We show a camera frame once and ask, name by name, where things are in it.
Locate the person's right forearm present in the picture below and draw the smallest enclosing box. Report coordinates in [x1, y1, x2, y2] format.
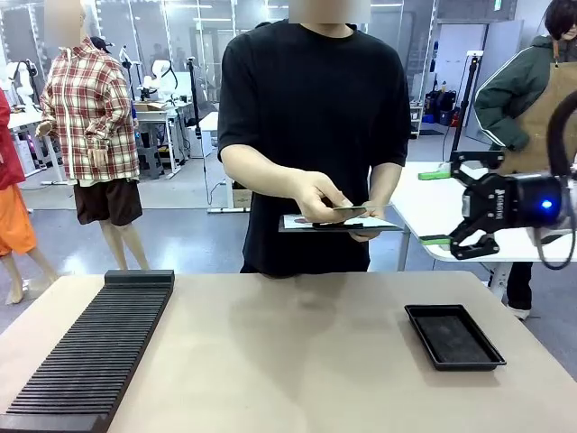
[220, 143, 312, 199]

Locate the black right arm cable sleeve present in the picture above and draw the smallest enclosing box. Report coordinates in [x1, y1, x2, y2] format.
[546, 88, 577, 181]

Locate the person's right hand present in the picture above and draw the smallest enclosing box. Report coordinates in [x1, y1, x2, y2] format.
[292, 172, 356, 225]

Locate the white table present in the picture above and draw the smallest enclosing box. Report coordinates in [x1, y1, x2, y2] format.
[390, 161, 577, 308]

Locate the person's left forearm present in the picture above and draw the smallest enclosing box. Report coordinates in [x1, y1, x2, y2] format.
[367, 161, 405, 213]

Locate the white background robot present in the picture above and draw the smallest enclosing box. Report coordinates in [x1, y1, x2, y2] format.
[142, 60, 180, 99]
[4, 58, 42, 112]

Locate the person's left hand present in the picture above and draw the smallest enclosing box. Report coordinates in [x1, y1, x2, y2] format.
[347, 201, 389, 244]

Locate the white desk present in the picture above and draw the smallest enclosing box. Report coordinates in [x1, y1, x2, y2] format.
[0, 107, 62, 186]
[133, 102, 193, 177]

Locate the black camera tripod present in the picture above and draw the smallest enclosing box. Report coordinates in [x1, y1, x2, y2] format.
[186, 57, 213, 159]

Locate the mannequin in red and orange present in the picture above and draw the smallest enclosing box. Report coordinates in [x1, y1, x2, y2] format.
[0, 88, 60, 306]

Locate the black tripod pole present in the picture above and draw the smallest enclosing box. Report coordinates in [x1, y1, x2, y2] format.
[450, 51, 484, 157]

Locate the grey step stool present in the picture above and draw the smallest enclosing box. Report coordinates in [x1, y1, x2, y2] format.
[136, 144, 166, 180]

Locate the person in brown apron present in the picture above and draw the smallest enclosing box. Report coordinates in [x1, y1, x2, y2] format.
[473, 0, 577, 321]

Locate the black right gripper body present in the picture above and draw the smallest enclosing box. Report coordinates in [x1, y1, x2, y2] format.
[462, 173, 564, 231]

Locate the black plastic tray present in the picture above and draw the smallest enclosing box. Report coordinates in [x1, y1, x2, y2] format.
[403, 303, 508, 373]

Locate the person in black T-shirt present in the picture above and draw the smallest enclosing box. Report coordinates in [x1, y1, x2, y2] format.
[217, 17, 412, 277]

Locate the white shoe shelf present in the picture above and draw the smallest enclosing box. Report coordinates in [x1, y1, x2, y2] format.
[408, 105, 426, 139]

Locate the black luggage bag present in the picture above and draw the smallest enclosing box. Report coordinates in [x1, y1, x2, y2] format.
[435, 91, 457, 127]

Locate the small cardboard box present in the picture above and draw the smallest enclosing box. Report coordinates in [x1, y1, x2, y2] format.
[232, 180, 252, 213]

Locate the black slotted PCB rack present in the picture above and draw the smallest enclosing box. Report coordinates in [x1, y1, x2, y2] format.
[0, 269, 176, 433]

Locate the black clipboard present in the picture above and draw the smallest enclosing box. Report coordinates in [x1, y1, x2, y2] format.
[278, 214, 405, 234]

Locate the mannequin in plaid shirt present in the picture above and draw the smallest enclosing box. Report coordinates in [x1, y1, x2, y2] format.
[34, 0, 151, 272]

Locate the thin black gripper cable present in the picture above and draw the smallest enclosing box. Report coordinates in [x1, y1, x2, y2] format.
[525, 223, 577, 271]

